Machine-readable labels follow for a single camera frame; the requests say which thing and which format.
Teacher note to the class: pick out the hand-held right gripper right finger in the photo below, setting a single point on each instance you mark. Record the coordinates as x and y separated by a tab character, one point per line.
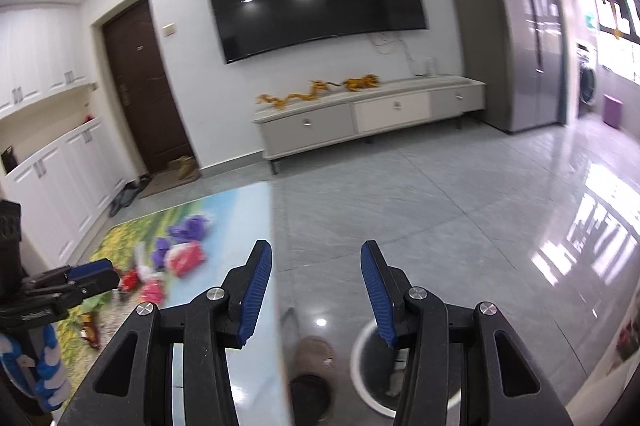
377	298

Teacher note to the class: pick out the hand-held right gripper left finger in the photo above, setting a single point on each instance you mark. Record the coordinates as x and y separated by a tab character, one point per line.
254	293

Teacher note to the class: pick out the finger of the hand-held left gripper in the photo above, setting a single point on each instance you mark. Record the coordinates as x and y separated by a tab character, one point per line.
92	270

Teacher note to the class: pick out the small red wrapper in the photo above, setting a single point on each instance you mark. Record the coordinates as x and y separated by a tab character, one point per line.
129	280

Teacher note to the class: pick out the white round bin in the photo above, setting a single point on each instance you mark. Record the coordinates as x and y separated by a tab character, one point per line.
362	356

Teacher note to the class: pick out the red and silver wrapper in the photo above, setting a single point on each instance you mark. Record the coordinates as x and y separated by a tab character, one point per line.
186	259

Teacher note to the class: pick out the white crumpled tissue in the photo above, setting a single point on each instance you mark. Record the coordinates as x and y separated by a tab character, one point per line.
146	263

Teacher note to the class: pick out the brown orange wrapper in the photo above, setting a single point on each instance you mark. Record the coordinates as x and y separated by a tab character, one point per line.
91	331

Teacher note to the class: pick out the pink wrapper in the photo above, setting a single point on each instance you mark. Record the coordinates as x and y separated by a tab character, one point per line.
152	292

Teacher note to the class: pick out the small purple wrapper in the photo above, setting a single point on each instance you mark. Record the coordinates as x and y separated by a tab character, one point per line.
161	253

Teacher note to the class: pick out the table with floral print top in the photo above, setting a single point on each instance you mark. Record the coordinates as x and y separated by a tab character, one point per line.
235	216

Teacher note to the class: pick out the dark shoes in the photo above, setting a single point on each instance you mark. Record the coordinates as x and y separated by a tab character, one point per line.
125	196

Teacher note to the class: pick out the black mesh object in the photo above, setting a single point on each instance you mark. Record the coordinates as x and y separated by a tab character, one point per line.
9	226

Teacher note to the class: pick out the brown doormat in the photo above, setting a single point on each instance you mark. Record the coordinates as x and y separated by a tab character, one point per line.
157	185

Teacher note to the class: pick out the small black device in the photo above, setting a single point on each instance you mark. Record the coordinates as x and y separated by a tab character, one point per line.
9	160

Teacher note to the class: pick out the red ornament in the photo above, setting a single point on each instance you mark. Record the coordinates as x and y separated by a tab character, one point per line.
90	112

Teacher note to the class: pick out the cream television cabinet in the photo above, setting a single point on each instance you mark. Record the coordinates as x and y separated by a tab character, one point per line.
305	126

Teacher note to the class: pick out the dark brown door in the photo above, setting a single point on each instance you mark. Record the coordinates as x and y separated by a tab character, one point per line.
142	86

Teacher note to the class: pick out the golden dragon decoration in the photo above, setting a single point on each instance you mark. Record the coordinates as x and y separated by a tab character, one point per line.
300	95

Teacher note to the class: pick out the white router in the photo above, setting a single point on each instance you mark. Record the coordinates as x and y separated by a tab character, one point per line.
429	67

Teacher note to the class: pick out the silver refrigerator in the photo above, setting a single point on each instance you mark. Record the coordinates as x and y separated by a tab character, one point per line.
500	31

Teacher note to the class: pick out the purple stool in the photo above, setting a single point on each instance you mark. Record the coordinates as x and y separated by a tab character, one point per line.
613	111

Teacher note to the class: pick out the washing machine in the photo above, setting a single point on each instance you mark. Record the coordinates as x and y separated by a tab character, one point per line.
587	78

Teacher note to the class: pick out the balcony window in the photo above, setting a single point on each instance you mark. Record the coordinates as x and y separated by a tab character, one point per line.
620	56

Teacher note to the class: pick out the white wall cabinets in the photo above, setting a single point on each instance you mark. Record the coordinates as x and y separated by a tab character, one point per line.
35	56

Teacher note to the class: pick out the beige wall switch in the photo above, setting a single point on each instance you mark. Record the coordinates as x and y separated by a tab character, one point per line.
169	30

